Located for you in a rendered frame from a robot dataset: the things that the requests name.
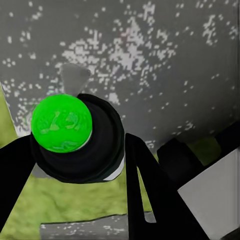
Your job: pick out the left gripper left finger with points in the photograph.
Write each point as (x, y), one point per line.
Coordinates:
(16, 165)

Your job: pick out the insectifuge atomizer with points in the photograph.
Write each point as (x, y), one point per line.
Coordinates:
(76, 137)

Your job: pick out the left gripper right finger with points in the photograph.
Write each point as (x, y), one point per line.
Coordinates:
(174, 219)

